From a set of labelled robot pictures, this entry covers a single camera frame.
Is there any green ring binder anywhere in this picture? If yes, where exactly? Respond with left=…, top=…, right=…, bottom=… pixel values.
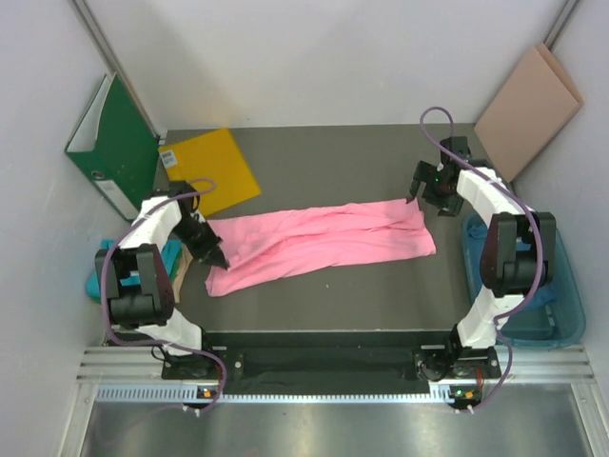
left=65, top=74, right=158, bottom=221

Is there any teal plastic bin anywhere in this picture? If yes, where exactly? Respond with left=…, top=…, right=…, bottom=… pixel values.
left=461, top=212, right=586, bottom=348

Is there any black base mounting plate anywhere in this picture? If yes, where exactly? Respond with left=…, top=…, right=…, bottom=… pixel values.
left=161, top=329, right=502, bottom=394

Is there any pink t shirt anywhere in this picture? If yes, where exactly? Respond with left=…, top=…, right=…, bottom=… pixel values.
left=206, top=199, right=437, bottom=297

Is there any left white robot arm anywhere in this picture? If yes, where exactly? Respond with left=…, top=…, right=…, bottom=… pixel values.
left=95, top=178, right=229, bottom=378

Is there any grey slotted cable duct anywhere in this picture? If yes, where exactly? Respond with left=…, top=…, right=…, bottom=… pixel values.
left=96, top=384, right=475, bottom=405

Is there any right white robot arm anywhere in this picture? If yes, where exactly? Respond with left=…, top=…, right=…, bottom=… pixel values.
left=407, top=136, right=556, bottom=377

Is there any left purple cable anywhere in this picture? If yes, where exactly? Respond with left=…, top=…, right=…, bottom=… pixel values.
left=101, top=177, right=229, bottom=413

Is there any yellow padded envelope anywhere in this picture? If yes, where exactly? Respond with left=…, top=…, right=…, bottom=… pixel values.
left=159, top=129, right=262, bottom=216

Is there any purple cable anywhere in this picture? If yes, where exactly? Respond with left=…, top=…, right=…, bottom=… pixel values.
left=419, top=106, right=545, bottom=413
left=101, top=177, right=229, bottom=413

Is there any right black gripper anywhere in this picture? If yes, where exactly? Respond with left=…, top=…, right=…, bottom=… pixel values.
left=406, top=161, right=463, bottom=217

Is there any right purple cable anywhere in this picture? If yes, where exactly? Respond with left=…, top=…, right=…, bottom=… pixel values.
left=419, top=106, right=545, bottom=413

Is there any beige paper folder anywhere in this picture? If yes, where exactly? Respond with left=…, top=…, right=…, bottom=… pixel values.
left=475, top=44, right=583, bottom=181

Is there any blue t shirt in bin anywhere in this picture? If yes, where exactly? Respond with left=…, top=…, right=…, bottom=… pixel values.
left=462, top=214, right=559, bottom=331

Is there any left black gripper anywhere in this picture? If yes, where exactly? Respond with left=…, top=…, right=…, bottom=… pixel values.
left=171, top=216, right=229, bottom=270

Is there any teal folded t shirt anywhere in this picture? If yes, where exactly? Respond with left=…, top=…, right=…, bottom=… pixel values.
left=85, top=240, right=182, bottom=303

